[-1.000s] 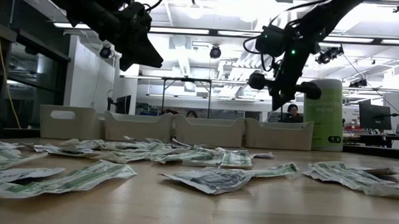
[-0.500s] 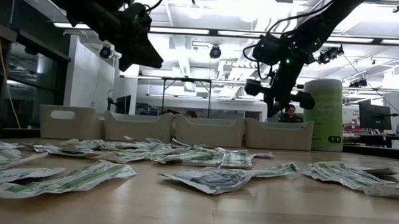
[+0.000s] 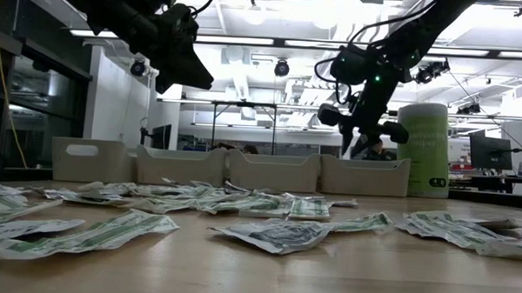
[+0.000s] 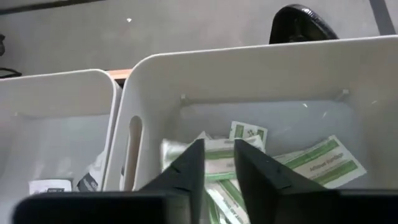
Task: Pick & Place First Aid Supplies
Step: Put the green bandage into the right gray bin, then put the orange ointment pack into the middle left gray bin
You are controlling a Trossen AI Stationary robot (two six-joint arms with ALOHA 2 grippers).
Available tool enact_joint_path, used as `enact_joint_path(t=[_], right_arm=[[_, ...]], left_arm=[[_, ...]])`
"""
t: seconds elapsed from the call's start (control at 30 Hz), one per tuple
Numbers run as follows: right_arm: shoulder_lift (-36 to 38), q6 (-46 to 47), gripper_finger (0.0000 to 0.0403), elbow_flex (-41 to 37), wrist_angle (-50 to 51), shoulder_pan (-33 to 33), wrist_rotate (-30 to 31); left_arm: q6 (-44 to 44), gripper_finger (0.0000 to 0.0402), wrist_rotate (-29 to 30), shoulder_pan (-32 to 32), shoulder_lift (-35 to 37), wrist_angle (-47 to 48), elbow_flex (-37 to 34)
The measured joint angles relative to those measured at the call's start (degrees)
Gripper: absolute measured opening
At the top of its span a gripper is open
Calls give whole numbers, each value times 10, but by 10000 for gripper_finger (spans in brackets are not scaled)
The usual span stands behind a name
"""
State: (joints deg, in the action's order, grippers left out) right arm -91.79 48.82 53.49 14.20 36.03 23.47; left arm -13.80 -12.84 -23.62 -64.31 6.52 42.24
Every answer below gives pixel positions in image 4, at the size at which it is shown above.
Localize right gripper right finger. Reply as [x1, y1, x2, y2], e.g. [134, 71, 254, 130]
[234, 139, 326, 224]

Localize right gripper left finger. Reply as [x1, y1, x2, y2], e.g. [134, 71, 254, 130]
[139, 139, 205, 224]

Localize white dark-label wipe packet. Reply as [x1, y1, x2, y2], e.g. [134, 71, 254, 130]
[28, 179, 73, 195]
[73, 151, 107, 192]

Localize light grey plastic bin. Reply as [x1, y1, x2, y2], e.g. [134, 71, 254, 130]
[0, 68, 123, 224]
[102, 34, 398, 224]

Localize black rounded clamp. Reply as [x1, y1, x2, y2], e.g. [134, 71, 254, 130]
[269, 3, 340, 44]

